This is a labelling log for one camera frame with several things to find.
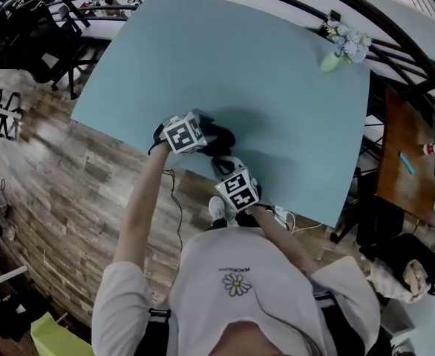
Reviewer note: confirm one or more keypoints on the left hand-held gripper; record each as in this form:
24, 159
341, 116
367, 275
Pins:
182, 135

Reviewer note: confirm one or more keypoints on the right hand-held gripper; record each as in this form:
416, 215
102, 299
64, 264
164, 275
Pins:
238, 189

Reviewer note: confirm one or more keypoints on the black glasses case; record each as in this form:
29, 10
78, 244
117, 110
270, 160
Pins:
223, 139

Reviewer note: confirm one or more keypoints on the person's left forearm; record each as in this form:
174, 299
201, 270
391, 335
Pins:
139, 206

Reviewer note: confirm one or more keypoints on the person's right forearm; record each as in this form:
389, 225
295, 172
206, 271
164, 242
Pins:
280, 236

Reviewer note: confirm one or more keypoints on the white sneaker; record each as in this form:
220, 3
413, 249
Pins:
217, 208

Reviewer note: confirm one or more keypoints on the black trousers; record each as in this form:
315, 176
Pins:
239, 221

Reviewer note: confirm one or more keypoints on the white daisy print t-shirt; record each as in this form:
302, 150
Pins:
247, 302

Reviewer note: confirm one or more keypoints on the light green vase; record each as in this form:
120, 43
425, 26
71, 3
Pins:
330, 63

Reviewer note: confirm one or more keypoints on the black office chair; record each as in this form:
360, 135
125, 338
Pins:
381, 221
43, 50

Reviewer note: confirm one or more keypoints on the pale blue flower bouquet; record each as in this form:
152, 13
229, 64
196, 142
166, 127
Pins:
351, 43

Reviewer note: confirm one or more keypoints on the light blue strip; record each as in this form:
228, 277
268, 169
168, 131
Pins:
407, 162

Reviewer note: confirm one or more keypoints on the brown wooden table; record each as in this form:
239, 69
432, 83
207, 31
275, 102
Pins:
410, 184

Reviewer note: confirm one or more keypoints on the white tote bag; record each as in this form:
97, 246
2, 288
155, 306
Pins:
384, 280

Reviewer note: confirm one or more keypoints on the black backpack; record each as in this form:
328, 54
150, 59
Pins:
425, 250

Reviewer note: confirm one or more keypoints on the white stool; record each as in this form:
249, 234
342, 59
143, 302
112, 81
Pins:
6, 276

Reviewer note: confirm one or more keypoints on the black floor bag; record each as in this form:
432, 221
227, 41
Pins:
13, 315

